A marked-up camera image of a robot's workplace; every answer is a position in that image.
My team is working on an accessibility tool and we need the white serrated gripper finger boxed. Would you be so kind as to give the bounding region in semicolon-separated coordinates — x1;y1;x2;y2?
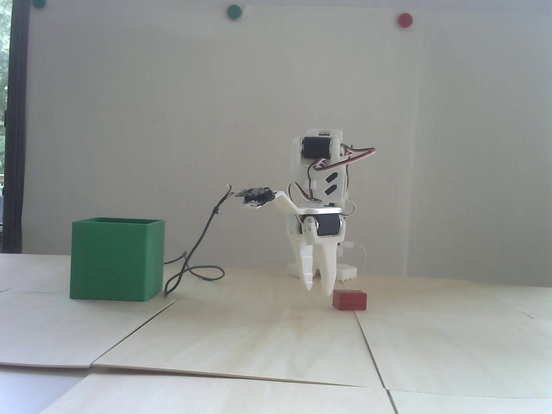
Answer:
289;235;316;292

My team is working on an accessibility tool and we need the white smooth gripper finger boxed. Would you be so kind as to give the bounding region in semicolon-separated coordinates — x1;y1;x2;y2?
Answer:
314;241;345;296

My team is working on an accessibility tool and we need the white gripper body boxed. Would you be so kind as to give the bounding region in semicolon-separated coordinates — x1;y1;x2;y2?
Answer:
285;210;348;250

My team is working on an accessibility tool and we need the red block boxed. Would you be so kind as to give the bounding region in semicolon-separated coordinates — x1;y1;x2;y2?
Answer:
332;290;367;311

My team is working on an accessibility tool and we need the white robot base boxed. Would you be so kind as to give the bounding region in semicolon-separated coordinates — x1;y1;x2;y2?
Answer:
288;258;358;283

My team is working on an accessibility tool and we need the green open box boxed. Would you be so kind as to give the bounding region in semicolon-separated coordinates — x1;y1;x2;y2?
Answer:
70;218;166;301

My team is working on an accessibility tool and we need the white magnetic board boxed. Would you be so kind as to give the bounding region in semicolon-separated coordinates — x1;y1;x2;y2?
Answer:
22;0;552;287

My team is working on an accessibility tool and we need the white power cable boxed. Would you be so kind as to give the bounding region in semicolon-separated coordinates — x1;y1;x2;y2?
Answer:
343;243;367;275

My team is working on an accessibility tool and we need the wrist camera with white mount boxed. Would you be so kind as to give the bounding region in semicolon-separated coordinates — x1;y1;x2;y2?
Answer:
239;186;342;215

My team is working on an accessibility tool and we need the dark camera cable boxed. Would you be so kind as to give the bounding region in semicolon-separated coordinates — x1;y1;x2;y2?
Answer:
164;184;243;298

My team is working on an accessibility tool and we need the dark window frame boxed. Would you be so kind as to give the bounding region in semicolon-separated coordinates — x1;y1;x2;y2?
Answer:
8;0;31;254

